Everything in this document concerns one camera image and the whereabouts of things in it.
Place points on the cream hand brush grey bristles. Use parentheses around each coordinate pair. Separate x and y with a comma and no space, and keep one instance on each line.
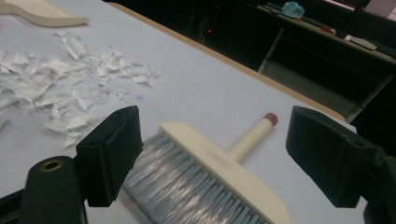
(218,161)

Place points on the crumpled teal bag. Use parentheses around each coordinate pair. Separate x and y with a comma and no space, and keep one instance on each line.
(293,9)

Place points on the small red item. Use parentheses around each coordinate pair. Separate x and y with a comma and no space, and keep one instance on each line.
(328,30)

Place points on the flat white device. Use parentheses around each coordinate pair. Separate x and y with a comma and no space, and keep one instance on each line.
(361,42)

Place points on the cream plastic dustpan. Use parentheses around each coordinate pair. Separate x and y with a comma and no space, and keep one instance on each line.
(40,14)

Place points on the pile of white paper scraps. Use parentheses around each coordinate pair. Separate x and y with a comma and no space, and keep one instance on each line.
(56,68)

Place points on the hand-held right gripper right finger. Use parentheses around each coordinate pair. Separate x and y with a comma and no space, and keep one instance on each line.
(327,155)

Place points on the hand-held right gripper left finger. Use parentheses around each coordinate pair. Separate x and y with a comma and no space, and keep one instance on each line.
(106,161)

